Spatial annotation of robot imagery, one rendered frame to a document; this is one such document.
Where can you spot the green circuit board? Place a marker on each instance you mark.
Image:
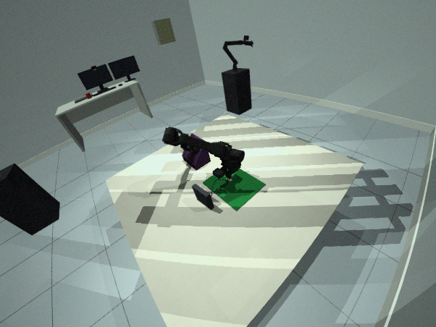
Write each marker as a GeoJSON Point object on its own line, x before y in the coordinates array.
{"type": "Point", "coordinates": [237, 190]}

